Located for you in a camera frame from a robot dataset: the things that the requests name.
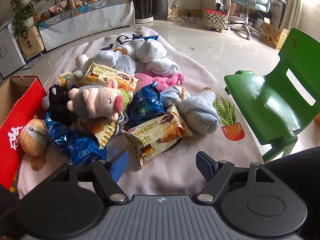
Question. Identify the white chest freezer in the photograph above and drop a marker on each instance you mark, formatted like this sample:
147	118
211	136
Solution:
10	52

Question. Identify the rolled grey knit glove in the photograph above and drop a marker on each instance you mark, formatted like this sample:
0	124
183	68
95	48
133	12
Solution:
127	65

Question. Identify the green potted plant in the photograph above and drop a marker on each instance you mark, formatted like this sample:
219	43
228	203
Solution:
22	10

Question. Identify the red cardboard box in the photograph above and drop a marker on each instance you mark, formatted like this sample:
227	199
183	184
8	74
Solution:
15	130

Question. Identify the pink plush toy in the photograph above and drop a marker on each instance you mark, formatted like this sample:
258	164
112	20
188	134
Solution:
160	78

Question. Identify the green fuzzy plush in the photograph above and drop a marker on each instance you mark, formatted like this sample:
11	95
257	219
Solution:
126	96

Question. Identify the open cardboard box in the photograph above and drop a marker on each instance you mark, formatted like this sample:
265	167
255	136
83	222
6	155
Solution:
273	35

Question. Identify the orange hamster plush toy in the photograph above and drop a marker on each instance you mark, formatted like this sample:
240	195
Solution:
32	140

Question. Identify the printed pale blanket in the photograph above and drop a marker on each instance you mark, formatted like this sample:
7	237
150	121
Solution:
175	170

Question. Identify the white yellow green plush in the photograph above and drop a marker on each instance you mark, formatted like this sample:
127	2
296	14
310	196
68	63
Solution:
63	78

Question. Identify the dark blue snack packet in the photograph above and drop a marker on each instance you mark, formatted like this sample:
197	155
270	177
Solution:
145	107
150	37

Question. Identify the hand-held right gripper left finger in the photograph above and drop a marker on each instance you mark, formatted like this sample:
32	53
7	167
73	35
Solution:
120	165

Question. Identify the person's left leg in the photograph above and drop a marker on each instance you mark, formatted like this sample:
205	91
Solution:
7	210

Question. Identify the blue foil snack packet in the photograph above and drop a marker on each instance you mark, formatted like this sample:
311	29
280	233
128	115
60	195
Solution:
58	135
86	151

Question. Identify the large rolled knit glove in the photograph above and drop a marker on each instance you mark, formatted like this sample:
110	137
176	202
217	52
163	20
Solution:
200	112

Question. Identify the yellow pastry snack packet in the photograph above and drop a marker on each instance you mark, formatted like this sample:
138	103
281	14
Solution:
97	130
105	76
155	135

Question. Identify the grey pink pig plush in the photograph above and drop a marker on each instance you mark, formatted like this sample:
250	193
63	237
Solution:
97	100

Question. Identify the patterned stool with red top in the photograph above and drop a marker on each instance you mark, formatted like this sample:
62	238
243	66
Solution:
215	20

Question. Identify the black plant pot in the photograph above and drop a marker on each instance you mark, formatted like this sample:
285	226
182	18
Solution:
142	5

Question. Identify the green plastic chair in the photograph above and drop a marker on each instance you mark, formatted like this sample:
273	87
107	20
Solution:
262	100

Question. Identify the black monkey plush toy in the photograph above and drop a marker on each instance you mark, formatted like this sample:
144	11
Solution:
57	105

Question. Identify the small white blue plush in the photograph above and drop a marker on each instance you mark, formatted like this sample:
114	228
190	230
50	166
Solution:
123	118

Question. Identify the knotted light blue glove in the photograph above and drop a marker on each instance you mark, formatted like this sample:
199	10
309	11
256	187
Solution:
175	95

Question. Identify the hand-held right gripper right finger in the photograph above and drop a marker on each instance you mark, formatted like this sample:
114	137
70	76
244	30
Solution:
203	167

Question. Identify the brown paper bag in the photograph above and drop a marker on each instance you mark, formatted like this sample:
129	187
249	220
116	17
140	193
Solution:
31	43

